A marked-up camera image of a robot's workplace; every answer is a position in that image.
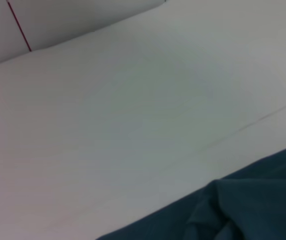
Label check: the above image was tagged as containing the teal blue t-shirt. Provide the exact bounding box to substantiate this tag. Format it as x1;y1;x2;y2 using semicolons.
95;141;286;240

